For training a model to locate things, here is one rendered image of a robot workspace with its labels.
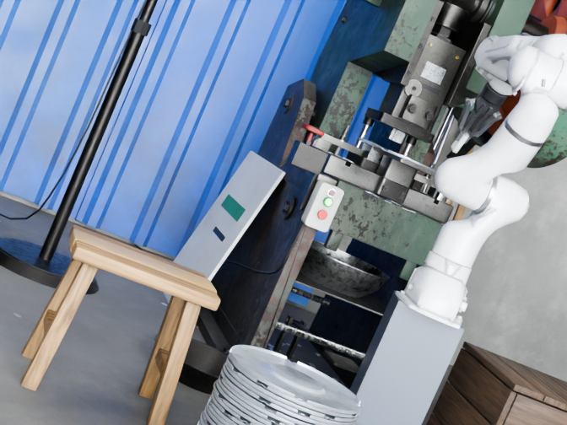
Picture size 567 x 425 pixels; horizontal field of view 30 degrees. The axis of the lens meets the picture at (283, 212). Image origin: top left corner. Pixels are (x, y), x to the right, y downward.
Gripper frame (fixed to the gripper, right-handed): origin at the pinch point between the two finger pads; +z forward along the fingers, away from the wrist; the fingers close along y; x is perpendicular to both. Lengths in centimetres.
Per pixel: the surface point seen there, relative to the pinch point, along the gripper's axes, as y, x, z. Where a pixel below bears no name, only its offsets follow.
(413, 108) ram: -12.7, 13.8, 2.3
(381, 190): -13.6, -2.8, 24.2
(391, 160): -14.5, 1.8, 16.0
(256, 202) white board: -39, 16, 56
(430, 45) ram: -14.1, 25.8, -14.2
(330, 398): -54, -120, 10
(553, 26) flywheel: 24, 39, -33
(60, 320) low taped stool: -104, -94, 35
